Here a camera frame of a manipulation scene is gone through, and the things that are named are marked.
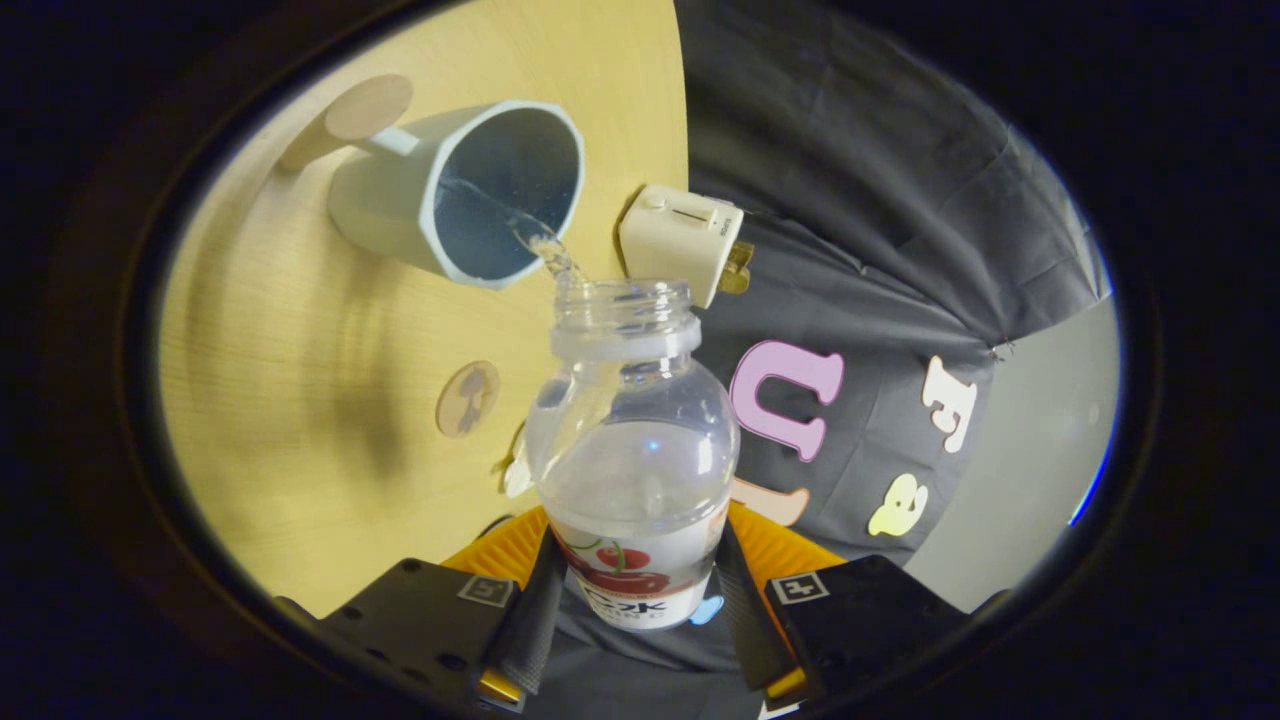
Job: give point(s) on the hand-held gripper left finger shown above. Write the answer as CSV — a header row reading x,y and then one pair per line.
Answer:
x,y
530,620

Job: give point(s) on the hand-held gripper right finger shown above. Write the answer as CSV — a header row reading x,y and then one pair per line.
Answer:
x,y
750,620

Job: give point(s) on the clear juice bottle cherry label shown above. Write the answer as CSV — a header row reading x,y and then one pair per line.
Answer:
x,y
635,470

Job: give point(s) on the round wooden coaster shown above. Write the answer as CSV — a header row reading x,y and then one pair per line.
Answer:
x,y
467,400

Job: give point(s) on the white divided bean tray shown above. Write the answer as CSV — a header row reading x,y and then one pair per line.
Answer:
x,y
516,478

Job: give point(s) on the light wooden table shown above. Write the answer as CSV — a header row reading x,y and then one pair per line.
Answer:
x,y
300,400

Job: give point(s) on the toast slice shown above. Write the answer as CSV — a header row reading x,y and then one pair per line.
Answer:
x,y
738,272

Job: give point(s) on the white toaster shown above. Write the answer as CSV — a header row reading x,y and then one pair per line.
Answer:
x,y
675,235

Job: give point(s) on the black backdrop cloth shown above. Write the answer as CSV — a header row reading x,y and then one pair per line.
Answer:
x,y
850,180

